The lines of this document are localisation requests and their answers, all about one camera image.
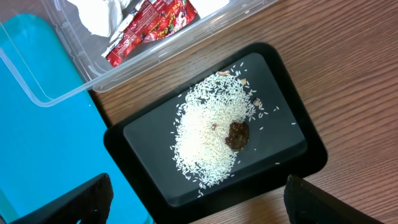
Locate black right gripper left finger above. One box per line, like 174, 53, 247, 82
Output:
14, 173, 114, 224

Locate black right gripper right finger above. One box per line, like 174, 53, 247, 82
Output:
284, 175, 382, 224

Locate brown food scrap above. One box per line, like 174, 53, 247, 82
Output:
224, 122, 249, 151

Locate pile of white rice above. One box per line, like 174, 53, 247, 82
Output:
169, 62, 297, 198

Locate red snack wrapper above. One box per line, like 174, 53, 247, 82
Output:
101, 0, 198, 67

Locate clear plastic waste bin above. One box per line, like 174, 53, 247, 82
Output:
1, 0, 273, 107

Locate teal plastic serving tray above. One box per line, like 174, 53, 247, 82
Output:
1, 14, 152, 223

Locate black plastic tray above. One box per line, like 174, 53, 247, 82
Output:
104, 42, 327, 223

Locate crumpled white tissue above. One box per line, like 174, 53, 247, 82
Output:
67, 0, 146, 39

